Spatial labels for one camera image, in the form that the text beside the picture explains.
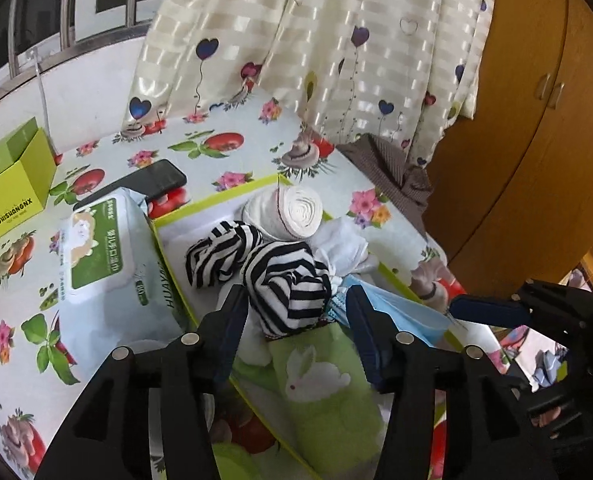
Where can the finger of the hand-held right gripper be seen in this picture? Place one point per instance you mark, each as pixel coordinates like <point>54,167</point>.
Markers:
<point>486,308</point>

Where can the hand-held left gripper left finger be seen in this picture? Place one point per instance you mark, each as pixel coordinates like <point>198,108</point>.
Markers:
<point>234,332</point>

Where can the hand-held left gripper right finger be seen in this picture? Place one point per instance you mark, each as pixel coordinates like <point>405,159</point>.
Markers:
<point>364,345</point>

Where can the white fluffy roll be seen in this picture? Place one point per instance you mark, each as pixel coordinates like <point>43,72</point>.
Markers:
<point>254,349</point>

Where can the blue plastic bag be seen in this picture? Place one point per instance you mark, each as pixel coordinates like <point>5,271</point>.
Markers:
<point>406,315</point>

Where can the green rabbit towel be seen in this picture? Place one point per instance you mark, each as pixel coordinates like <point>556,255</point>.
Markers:
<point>321,400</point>

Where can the black white striped sock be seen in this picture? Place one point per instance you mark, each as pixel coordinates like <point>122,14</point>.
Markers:
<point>286,285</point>
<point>216,255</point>

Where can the white tissue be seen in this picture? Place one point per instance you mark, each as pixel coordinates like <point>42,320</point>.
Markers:
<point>344,247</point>

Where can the green shallow box white inside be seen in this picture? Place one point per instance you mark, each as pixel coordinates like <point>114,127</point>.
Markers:
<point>186,232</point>

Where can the blue grey cloth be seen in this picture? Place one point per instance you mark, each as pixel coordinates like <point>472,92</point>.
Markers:
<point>548,367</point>

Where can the wet wipes pack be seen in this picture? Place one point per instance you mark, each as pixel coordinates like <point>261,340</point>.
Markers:
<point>111,260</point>

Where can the brown cloth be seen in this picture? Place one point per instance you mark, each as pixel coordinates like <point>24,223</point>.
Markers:
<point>391,175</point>

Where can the black phone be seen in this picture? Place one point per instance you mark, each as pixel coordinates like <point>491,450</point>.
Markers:
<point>146,180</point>

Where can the wooden cabinet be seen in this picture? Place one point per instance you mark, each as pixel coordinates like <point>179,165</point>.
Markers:
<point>526,135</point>

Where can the floral tablecloth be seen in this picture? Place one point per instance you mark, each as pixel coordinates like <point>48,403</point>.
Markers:
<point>21,310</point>

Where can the lime green open box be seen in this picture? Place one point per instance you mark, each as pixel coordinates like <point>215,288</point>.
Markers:
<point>11,200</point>

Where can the heart print curtain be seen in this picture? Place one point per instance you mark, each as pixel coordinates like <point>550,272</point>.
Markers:
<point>301,50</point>

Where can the metal window railing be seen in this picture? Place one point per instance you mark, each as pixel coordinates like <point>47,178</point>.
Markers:
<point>51,20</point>

